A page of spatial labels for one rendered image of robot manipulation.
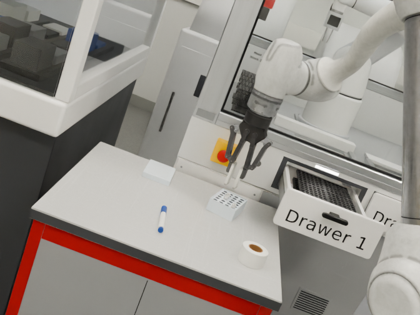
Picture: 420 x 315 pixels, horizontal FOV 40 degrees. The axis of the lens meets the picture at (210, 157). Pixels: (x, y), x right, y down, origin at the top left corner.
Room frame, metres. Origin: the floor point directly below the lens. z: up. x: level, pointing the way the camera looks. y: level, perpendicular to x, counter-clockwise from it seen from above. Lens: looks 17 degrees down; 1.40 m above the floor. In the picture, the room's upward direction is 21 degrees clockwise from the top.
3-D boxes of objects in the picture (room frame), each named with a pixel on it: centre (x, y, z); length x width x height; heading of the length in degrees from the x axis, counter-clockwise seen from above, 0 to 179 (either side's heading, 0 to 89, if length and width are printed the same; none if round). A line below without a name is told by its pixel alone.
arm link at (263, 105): (1.58, -0.09, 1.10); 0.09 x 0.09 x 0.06
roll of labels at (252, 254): (1.32, -0.19, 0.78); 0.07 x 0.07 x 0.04
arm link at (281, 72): (1.59, -0.10, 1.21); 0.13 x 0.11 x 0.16; 131
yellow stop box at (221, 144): (1.76, -0.04, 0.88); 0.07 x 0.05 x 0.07; 91
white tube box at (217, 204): (1.59, -0.10, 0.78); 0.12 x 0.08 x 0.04; 166
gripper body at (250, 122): (1.58, -0.09, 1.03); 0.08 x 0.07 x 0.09; 76
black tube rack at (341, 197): (1.69, -0.37, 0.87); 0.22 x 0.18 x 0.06; 1
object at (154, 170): (1.66, 0.13, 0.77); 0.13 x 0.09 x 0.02; 2
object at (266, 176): (2.26, -0.40, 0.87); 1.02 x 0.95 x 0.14; 91
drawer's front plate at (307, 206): (1.49, -0.37, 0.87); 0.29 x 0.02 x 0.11; 91
